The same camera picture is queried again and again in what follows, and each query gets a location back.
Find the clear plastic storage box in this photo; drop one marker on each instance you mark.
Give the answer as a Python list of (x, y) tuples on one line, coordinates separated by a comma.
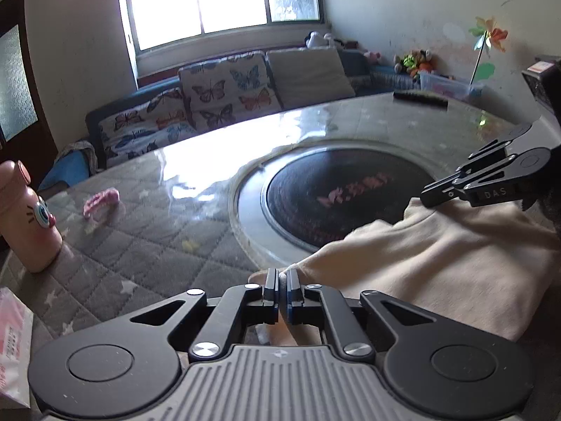
[(451, 84)]

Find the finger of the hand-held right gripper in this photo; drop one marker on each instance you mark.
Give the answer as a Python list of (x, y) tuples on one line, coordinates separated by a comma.
[(491, 148), (442, 192)]

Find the pink cartoon water bottle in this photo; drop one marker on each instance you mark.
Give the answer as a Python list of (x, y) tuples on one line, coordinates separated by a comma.
[(30, 223)]

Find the blue blanket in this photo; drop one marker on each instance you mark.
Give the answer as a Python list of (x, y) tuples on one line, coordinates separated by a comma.
[(65, 166)]

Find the white plush toy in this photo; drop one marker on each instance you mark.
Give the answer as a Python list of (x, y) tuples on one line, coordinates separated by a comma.
[(317, 40)]

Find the pink white tissue packet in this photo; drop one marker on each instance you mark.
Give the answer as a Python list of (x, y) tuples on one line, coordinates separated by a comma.
[(13, 346)]

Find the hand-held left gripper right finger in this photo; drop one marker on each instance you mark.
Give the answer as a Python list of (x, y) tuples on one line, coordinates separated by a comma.
[(290, 291)]

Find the dark blue sofa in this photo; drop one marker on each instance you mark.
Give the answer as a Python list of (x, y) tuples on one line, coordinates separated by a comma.
[(114, 112)]

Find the pink hair scrunchie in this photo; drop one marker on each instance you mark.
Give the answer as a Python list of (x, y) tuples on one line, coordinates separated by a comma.
[(101, 201)]

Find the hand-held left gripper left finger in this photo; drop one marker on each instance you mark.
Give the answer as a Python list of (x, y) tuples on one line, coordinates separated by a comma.
[(271, 289)]

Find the beige cushion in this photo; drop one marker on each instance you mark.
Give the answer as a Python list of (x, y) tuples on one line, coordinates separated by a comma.
[(309, 76)]

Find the black cabinet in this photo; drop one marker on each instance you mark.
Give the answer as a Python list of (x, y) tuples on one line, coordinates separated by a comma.
[(545, 90)]

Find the black remote control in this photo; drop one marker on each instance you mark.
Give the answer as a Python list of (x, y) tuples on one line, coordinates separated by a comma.
[(420, 98)]

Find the long butterfly print cushion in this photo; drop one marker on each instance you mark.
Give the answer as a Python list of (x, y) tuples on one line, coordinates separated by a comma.
[(144, 131)]

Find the cream sweatshirt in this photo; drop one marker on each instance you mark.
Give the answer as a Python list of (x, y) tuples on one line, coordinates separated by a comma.
[(442, 263)]

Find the pink plush toy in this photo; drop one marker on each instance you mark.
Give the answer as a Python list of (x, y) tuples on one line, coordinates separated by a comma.
[(372, 56)]

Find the dark wooden glass door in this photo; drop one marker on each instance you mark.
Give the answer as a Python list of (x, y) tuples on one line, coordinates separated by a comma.
[(19, 96)]

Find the window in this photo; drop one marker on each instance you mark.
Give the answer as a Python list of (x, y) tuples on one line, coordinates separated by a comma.
[(223, 0)]

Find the colourful pinwheel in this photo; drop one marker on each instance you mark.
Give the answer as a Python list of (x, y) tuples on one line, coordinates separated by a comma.
[(488, 37)]

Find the pile of plush toys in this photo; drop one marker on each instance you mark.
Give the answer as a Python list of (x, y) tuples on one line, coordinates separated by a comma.
[(414, 61)]

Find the square butterfly print cushion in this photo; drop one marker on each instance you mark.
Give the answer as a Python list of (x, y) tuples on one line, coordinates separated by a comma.
[(230, 87)]

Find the round black hot plate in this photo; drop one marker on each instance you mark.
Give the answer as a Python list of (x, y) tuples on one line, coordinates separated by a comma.
[(342, 193)]

